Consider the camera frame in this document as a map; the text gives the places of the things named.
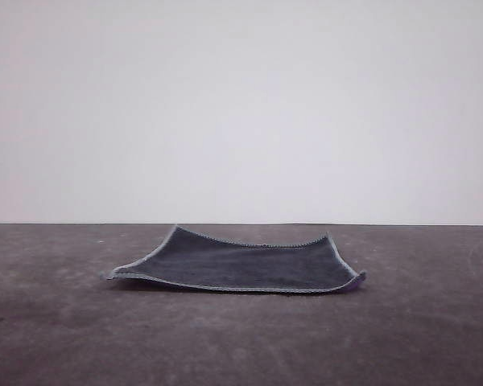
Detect grey table cloth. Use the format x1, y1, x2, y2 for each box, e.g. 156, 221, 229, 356
0, 222, 483, 386

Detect purple towel with grey hem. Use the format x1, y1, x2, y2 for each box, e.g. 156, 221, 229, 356
98, 224, 368, 294

